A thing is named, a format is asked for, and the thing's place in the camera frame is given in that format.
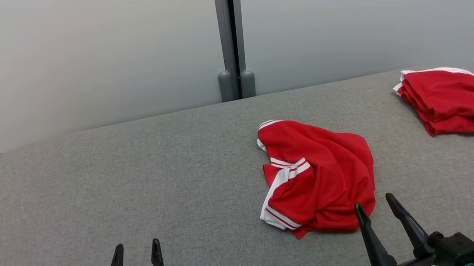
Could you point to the grey fabric upholstered surface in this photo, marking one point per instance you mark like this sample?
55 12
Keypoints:
136 183

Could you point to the red basketball jersey white trim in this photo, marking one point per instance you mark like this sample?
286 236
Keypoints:
329 171

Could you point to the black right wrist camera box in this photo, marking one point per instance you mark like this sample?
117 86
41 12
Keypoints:
461 250

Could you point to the red white folded shorts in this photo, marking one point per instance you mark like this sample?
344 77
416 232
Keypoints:
454 101

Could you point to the grey partition joint post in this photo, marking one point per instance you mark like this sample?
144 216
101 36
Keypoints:
222 28

